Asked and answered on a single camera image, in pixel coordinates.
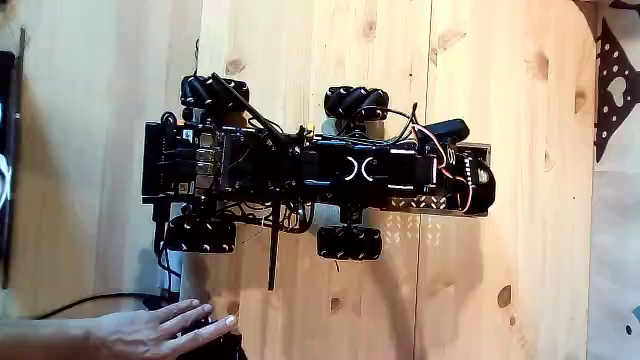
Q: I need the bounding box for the person's hand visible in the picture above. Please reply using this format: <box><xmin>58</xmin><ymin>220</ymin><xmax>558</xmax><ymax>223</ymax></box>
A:
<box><xmin>93</xmin><ymin>298</ymin><xmax>239</xmax><ymax>360</ymax></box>

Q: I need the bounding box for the black omni wheel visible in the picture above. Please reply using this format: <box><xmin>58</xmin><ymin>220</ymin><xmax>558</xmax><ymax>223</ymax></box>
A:
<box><xmin>163</xmin><ymin>214</ymin><xmax>238</xmax><ymax>255</ymax></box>
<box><xmin>315</xmin><ymin>224</ymin><xmax>384</xmax><ymax>262</ymax></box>
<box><xmin>179</xmin><ymin>74</ymin><xmax>250</xmax><ymax>124</ymax></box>
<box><xmin>323</xmin><ymin>85</ymin><xmax>391</xmax><ymax>124</ymax></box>

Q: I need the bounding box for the black power cable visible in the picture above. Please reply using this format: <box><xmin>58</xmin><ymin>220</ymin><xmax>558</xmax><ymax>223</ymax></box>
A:
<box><xmin>32</xmin><ymin>291</ymin><xmax>176</xmax><ymax>321</ymax></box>

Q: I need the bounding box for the black mobile robot chassis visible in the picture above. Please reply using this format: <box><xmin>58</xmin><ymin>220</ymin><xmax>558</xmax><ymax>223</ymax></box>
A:
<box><xmin>141</xmin><ymin>118</ymin><xmax>321</xmax><ymax>207</ymax></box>

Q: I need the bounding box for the black antenna rod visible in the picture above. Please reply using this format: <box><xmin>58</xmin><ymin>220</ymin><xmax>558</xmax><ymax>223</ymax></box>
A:
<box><xmin>209</xmin><ymin>72</ymin><xmax>290</xmax><ymax>146</ymax></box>
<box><xmin>266</xmin><ymin>187</ymin><xmax>283</xmax><ymax>292</ymax></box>

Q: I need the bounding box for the black oval camera box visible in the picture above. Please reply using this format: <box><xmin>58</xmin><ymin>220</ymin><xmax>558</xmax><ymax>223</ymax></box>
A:
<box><xmin>422</xmin><ymin>118</ymin><xmax>472</xmax><ymax>147</ymax></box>

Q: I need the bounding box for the black monitor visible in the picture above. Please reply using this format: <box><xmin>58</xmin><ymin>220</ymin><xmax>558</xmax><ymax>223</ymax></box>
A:
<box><xmin>0</xmin><ymin>27</ymin><xmax>27</xmax><ymax>290</ymax></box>

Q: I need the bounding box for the red white servo cable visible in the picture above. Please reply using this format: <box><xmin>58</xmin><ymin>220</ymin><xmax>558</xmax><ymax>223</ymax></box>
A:
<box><xmin>410</xmin><ymin>122</ymin><xmax>475</xmax><ymax>214</ymax></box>

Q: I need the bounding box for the black leader arm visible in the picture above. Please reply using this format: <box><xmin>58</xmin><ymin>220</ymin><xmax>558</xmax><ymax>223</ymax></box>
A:
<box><xmin>179</xmin><ymin>319</ymin><xmax>247</xmax><ymax>360</ymax></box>

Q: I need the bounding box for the black camera cable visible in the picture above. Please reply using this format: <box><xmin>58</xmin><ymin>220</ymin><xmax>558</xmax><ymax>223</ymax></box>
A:
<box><xmin>344</xmin><ymin>101</ymin><xmax>422</xmax><ymax>145</ymax></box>

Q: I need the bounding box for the black perforated fabric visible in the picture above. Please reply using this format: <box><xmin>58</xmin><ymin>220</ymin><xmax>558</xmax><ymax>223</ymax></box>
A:
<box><xmin>593</xmin><ymin>17</ymin><xmax>640</xmax><ymax>164</ymax></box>

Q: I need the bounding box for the black sock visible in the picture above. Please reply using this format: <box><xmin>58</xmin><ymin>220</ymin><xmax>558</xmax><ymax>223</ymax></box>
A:
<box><xmin>467</xmin><ymin>156</ymin><xmax>498</xmax><ymax>217</ymax></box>

